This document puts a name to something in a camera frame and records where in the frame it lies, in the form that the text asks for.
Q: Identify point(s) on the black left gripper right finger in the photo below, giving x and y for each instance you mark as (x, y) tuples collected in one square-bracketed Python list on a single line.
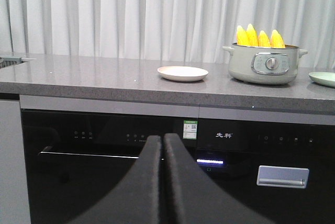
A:
[(193, 197)]

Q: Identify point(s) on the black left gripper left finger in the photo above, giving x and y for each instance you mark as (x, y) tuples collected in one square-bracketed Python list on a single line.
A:
[(136, 198)]

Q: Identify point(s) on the green round plate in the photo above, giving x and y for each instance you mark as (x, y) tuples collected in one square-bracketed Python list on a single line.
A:
[(323, 78)]

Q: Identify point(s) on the white pleated curtain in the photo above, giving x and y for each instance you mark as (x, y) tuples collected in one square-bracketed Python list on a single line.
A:
[(177, 30)]

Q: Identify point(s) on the green electric cooking pot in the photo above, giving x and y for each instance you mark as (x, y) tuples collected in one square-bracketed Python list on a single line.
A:
[(263, 65)]

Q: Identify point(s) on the corn cob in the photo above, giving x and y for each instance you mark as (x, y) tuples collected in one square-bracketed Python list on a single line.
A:
[(263, 40), (252, 35), (276, 40), (242, 37)]

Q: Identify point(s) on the beige round plate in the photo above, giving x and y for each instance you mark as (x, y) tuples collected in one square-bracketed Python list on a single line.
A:
[(182, 73)]

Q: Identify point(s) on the black drawer sterilizer cabinet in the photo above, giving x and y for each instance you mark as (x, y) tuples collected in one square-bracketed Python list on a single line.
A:
[(231, 151)]

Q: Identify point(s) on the upper silver drawer handle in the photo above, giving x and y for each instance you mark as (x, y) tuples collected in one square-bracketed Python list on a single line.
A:
[(278, 176)]

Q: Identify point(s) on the green white energy label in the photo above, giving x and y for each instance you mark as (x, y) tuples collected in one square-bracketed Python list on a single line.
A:
[(190, 129)]

